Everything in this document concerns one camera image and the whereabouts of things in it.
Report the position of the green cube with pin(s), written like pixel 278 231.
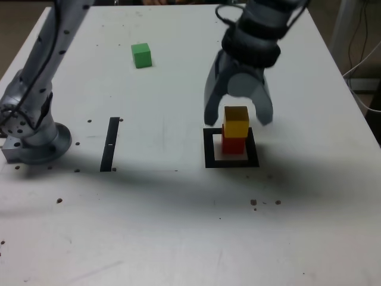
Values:
pixel 142 58

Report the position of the red cube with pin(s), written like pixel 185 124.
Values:
pixel 233 146

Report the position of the black tape square outline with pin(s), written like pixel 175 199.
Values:
pixel 208 149

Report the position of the yellow cube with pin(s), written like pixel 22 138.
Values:
pixel 236 125

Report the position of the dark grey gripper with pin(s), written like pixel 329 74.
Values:
pixel 250 70

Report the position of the white background post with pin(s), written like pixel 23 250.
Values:
pixel 342 24

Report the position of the black tape strip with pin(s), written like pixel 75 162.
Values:
pixel 109 143

